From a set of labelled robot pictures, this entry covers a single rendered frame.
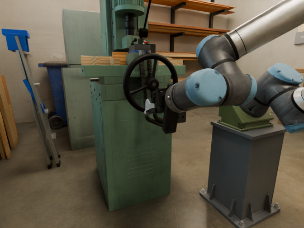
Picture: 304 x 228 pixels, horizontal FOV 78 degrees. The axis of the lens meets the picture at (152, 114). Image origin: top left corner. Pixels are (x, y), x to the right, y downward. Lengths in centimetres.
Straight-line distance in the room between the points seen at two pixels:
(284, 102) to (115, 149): 90
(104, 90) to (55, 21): 263
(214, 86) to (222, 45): 18
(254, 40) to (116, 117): 76
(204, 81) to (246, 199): 94
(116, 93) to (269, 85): 78
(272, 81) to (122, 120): 80
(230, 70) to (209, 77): 11
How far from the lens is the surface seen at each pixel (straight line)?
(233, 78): 55
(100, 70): 104
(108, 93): 106
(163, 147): 126
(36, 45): 354
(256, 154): 118
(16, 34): 183
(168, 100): 57
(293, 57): 420
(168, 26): 359
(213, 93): 47
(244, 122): 113
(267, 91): 110
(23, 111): 364
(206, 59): 62
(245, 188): 123
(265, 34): 65
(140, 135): 116
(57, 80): 294
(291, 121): 104
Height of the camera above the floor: 90
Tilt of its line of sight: 14 degrees down
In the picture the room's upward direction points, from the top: straight up
